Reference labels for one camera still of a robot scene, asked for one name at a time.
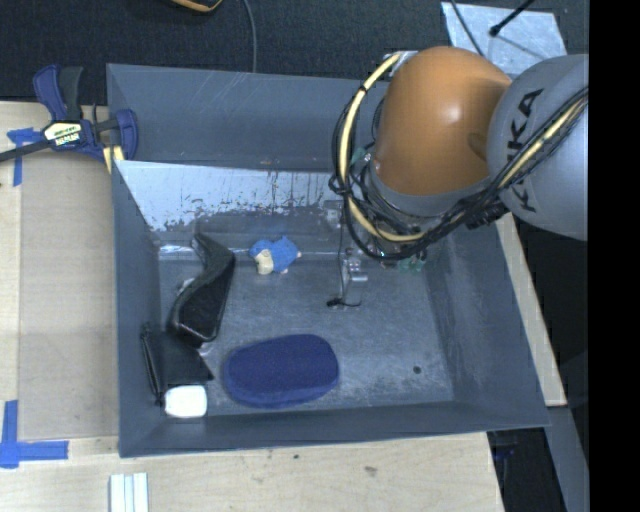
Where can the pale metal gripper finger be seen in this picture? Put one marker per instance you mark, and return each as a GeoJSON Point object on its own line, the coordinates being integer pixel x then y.
{"type": "Point", "coordinates": [353, 264]}
{"type": "Point", "coordinates": [358, 283]}

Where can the grey metal bin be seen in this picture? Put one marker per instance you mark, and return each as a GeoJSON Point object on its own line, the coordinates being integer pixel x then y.
{"type": "Point", "coordinates": [390, 340]}

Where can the blue toy animal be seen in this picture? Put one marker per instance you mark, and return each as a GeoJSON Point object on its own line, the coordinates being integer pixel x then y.
{"type": "Point", "coordinates": [280, 252]}

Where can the dark blue oval pad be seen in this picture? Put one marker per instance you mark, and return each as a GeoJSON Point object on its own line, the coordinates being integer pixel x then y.
{"type": "Point", "coordinates": [281, 370]}

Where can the white rounded block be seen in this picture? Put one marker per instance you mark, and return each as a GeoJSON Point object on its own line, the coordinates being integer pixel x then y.
{"type": "Point", "coordinates": [185, 401]}

